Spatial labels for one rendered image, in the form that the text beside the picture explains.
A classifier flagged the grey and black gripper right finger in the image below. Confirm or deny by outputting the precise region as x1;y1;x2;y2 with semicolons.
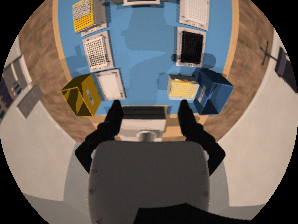
177;99;226;177

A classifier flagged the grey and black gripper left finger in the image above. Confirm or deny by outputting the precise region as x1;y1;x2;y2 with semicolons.
75;99;124;174

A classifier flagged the blue mat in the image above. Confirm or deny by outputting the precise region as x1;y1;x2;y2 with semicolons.
58;0;232;115

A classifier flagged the dark navy open-top bin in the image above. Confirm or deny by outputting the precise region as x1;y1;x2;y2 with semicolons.
193;70;234;115

